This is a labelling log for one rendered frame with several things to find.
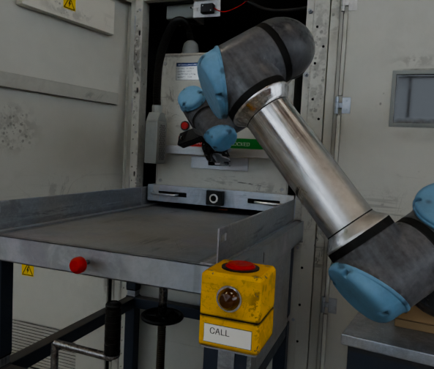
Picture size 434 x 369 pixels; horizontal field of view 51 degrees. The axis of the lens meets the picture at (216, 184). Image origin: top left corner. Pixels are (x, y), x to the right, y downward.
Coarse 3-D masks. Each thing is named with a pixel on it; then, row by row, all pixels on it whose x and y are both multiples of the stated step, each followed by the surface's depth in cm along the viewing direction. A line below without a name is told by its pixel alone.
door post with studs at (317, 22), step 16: (320, 0) 140; (320, 16) 140; (320, 32) 140; (320, 48) 140; (320, 64) 140; (304, 80) 143; (320, 80) 141; (304, 96) 143; (320, 96) 141; (304, 112) 143; (320, 112) 141; (320, 128) 141; (304, 208) 144; (304, 224) 144; (304, 240) 145; (304, 256) 145; (304, 272) 145; (304, 288) 145; (304, 304) 146; (304, 320) 146; (304, 336) 146; (304, 352) 146; (304, 368) 147
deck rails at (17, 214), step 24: (96, 192) 139; (120, 192) 152; (0, 216) 105; (24, 216) 112; (48, 216) 120; (72, 216) 130; (96, 216) 135; (264, 216) 111; (288, 216) 138; (240, 240) 94
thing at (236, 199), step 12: (168, 192) 165; (180, 192) 163; (192, 192) 161; (204, 192) 159; (228, 192) 156; (240, 192) 155; (252, 192) 153; (204, 204) 160; (228, 204) 156; (240, 204) 155; (252, 204) 153; (264, 204) 152
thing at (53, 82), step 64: (0, 0) 123; (64, 0) 137; (128, 0) 159; (0, 64) 124; (64, 64) 142; (0, 128) 126; (64, 128) 144; (128, 128) 164; (0, 192) 127; (64, 192) 146
